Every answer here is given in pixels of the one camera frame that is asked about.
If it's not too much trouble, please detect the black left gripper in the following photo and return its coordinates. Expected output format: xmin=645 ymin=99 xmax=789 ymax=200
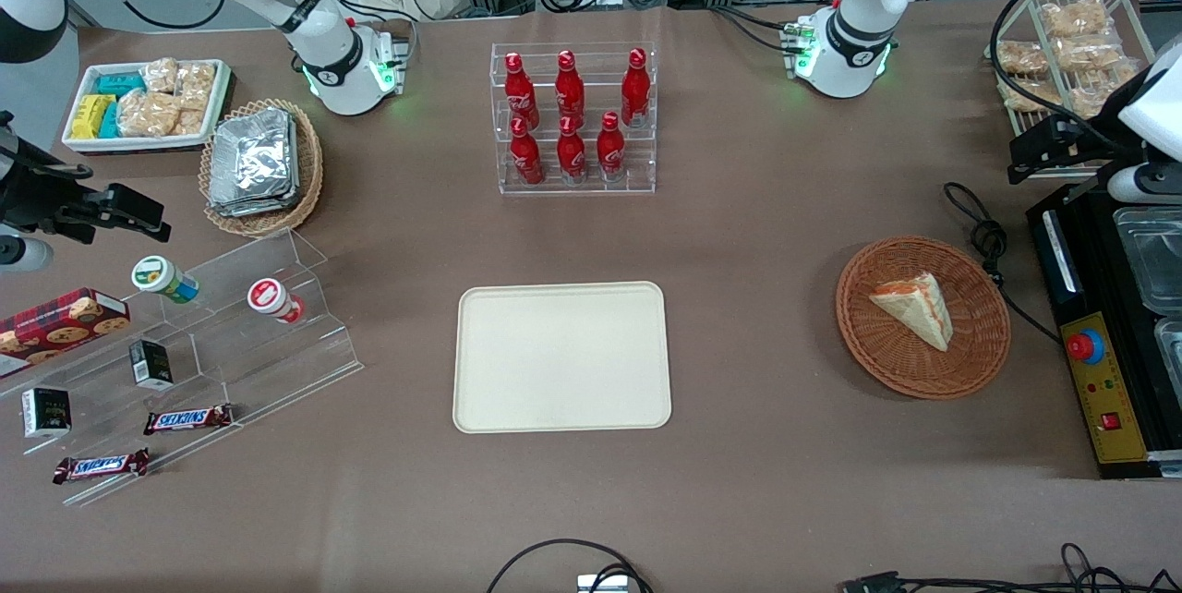
xmin=1007 ymin=115 xmax=1141 ymax=186

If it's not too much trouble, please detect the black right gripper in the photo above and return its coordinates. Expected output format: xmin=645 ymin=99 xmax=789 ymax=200
xmin=0 ymin=142 xmax=173 ymax=245

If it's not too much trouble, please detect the triangular sandwich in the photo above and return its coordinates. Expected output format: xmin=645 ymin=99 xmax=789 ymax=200
xmin=869 ymin=272 xmax=954 ymax=353

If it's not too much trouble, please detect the white rectangular snack tray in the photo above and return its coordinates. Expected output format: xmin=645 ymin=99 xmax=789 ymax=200
xmin=63 ymin=59 xmax=232 ymax=155

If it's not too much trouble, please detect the oval tan wicker basket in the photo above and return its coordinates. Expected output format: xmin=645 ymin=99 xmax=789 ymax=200
xmin=199 ymin=99 xmax=324 ymax=237

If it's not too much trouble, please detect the round brown wicker basket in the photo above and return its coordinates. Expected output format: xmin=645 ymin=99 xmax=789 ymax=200
xmin=836 ymin=236 xmax=1012 ymax=401

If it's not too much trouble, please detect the cream rectangular serving tray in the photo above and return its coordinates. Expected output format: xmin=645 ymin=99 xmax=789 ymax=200
xmin=452 ymin=281 xmax=673 ymax=434

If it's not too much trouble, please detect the clear fried snack bag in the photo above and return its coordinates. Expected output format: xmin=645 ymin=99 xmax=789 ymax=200
xmin=1041 ymin=0 xmax=1111 ymax=38
xmin=1069 ymin=67 xmax=1141 ymax=118
xmin=1000 ymin=79 xmax=1063 ymax=112
xmin=997 ymin=41 xmax=1049 ymax=75
xmin=1055 ymin=36 xmax=1126 ymax=72

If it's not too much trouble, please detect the green lid yogurt cup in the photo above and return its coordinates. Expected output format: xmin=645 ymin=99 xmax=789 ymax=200
xmin=131 ymin=255 xmax=199 ymax=304

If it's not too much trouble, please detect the yellow snack pack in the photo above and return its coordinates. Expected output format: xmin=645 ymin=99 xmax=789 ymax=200
xmin=71 ymin=94 xmax=116 ymax=140

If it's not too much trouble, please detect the red tartan cookie box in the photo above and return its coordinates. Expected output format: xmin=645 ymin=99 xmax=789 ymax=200
xmin=0 ymin=287 xmax=132 ymax=381

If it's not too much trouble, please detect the black appliance with yellow panel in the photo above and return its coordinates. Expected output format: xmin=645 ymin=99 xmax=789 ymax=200
xmin=1027 ymin=182 xmax=1182 ymax=480

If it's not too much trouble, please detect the small black tea box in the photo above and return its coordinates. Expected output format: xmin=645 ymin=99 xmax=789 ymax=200
xmin=128 ymin=339 xmax=175 ymax=391
xmin=21 ymin=387 xmax=73 ymax=440

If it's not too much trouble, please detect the red lid yogurt cup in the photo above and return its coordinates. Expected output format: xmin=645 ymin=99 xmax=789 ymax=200
xmin=247 ymin=277 xmax=306 ymax=324

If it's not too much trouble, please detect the clear rectangular food pan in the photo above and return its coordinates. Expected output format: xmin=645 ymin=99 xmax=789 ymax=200
xmin=1154 ymin=318 xmax=1182 ymax=381
xmin=1113 ymin=205 xmax=1182 ymax=315

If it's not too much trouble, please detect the clear acrylic stepped display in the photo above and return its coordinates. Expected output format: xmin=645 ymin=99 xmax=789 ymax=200
xmin=0 ymin=228 xmax=364 ymax=509

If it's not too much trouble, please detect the brown Snickers bar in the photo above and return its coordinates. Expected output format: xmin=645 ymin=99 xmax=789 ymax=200
xmin=143 ymin=404 xmax=235 ymax=436
xmin=53 ymin=448 xmax=151 ymax=485

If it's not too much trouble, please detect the red cola bottle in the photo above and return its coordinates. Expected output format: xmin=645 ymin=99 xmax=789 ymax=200
xmin=621 ymin=48 xmax=651 ymax=127
xmin=557 ymin=115 xmax=587 ymax=185
xmin=510 ymin=117 xmax=544 ymax=186
xmin=503 ymin=53 xmax=539 ymax=130
xmin=555 ymin=50 xmax=585 ymax=127
xmin=597 ymin=111 xmax=626 ymax=183

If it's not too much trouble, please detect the clear acrylic bottle rack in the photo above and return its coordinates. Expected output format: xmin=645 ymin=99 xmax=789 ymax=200
xmin=490 ymin=42 xmax=658 ymax=197

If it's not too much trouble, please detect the black knotted power cable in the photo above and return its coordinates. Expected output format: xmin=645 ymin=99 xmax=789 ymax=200
xmin=944 ymin=182 xmax=1063 ymax=345

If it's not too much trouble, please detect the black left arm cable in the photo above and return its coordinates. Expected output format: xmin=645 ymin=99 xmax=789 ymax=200
xmin=990 ymin=0 xmax=1182 ymax=151

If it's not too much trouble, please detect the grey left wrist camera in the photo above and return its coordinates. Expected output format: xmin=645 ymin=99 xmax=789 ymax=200
xmin=1106 ymin=163 xmax=1182 ymax=206

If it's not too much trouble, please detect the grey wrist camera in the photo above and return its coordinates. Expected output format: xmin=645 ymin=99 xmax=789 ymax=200
xmin=0 ymin=236 xmax=54 ymax=273
xmin=1106 ymin=163 xmax=1182 ymax=206

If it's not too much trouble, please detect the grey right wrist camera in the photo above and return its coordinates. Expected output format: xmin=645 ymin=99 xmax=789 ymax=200
xmin=0 ymin=236 xmax=54 ymax=273

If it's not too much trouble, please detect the white wire shelf rack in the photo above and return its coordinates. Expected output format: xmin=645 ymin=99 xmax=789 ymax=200
xmin=993 ymin=0 xmax=1155 ymax=180

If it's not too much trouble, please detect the black cable with connector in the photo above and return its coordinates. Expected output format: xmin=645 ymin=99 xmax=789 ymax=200
xmin=840 ymin=542 xmax=1182 ymax=593

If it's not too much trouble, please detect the black looped cable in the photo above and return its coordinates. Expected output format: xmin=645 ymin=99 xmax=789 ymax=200
xmin=487 ymin=538 xmax=652 ymax=593

